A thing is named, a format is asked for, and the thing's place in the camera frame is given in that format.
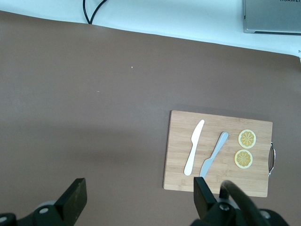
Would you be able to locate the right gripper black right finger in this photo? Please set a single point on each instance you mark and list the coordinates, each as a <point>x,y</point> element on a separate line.
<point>203,197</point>

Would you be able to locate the silver laptop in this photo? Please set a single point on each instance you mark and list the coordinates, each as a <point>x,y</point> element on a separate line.
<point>270,16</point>

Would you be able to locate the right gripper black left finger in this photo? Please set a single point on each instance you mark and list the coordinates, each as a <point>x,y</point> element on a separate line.
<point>73,200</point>

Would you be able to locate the bamboo cutting board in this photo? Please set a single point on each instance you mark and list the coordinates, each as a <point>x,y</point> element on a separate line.
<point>211,183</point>

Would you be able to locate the grey plastic knife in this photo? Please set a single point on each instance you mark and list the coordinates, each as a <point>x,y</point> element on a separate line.
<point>214,155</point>

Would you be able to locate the white plastic knife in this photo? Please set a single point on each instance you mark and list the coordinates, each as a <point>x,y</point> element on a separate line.
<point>194,148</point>

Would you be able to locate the yellow lemon slice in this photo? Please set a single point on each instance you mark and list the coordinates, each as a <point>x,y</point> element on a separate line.
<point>247,139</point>
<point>243,159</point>

